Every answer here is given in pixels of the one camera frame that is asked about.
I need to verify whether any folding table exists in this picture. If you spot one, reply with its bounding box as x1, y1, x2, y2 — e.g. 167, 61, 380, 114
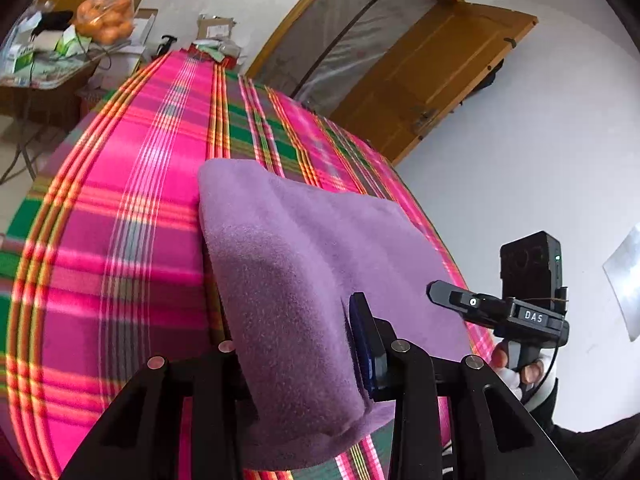
0, 40, 113, 181

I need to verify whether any white open box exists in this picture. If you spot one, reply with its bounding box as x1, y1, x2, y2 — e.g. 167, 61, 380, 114
130, 7, 158, 46

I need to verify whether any purple fleece garment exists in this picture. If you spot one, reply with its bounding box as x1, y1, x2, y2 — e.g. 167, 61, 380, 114
197, 158, 476, 471

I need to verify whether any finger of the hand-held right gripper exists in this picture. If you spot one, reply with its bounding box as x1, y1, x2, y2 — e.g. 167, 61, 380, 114
426, 280, 511, 328

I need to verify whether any person's right forearm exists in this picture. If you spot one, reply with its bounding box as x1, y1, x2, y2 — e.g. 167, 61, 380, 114
525, 380, 640, 480

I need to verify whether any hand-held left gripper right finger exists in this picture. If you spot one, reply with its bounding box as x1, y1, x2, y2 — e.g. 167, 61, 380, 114
346, 291, 577, 480

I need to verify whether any plastic door curtain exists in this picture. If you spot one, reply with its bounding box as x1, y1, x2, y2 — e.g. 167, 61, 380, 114
260, 0, 441, 111

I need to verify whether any wooden door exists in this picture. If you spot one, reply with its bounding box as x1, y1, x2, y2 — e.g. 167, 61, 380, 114
330, 2, 540, 166

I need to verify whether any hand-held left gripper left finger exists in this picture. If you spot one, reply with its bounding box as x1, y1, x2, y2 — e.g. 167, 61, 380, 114
59, 340, 251, 480

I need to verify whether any pink plaid bed sheet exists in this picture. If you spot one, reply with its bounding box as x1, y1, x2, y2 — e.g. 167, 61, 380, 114
0, 50, 496, 480

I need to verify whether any wooden door frame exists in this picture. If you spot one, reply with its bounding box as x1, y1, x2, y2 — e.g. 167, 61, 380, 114
245, 0, 468, 96

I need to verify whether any green white medicine box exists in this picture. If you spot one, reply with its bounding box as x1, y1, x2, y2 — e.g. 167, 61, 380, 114
10, 44, 37, 73

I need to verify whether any green tissue pack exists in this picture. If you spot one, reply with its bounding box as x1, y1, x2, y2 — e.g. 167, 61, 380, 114
54, 27, 91, 57

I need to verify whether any person's right hand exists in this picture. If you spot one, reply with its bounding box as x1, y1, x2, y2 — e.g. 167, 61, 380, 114
490, 345, 558, 403

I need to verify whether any bag of oranges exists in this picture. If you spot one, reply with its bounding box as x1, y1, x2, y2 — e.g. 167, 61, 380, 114
75, 0, 136, 45

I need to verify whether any black cloth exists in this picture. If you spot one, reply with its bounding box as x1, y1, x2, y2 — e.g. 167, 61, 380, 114
31, 10, 75, 36

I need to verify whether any black hanging bag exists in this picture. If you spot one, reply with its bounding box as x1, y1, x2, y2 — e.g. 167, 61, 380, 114
467, 57, 506, 98

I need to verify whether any metal door handle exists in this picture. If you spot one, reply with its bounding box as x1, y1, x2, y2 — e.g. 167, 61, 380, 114
412, 107, 441, 136

